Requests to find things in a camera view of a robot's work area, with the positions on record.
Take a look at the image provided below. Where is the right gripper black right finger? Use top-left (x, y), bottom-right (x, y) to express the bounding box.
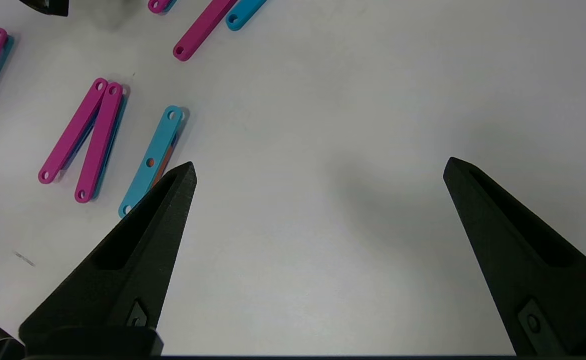
top-left (443, 157), bottom-right (586, 357)

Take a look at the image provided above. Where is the blue bar with orange underside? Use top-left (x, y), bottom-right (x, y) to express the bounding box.
top-left (118, 105), bottom-right (186, 219)

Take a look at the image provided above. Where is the short blue flat bar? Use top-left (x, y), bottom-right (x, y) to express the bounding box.
top-left (225, 0), bottom-right (268, 32)

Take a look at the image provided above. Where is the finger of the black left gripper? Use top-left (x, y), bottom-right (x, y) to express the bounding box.
top-left (19, 0), bottom-right (69, 17)

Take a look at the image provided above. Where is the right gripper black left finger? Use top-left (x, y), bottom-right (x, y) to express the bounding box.
top-left (19, 161), bottom-right (198, 357)

